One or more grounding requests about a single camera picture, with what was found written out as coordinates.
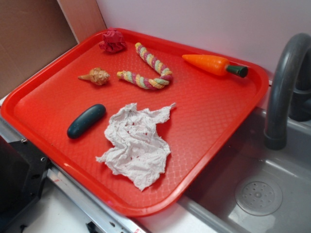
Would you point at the crumpled red paper ball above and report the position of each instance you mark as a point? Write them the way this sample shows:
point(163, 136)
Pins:
point(113, 41)

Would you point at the tan spiral seashell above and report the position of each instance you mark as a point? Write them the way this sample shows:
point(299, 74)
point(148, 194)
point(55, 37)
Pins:
point(97, 76)

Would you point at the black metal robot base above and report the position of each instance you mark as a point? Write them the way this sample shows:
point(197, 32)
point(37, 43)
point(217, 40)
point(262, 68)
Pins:
point(23, 169)

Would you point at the grey plastic sink basin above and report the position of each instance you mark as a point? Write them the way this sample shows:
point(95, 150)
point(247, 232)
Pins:
point(248, 188)

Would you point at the dark green toy cucumber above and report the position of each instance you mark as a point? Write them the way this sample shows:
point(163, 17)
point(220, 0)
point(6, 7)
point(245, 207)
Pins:
point(86, 120)

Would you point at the brown cardboard panel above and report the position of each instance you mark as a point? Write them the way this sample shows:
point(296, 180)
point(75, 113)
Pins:
point(33, 33)

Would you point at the red plastic tray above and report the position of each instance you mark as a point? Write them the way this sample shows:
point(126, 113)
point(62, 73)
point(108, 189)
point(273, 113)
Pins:
point(151, 73)

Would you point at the grey plastic faucet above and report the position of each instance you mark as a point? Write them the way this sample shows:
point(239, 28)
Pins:
point(290, 95)

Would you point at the crumpled white paper towel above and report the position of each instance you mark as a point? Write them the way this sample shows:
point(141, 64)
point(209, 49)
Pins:
point(138, 152)

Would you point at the orange plastic toy carrot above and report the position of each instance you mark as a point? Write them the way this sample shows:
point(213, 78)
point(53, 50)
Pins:
point(216, 65)

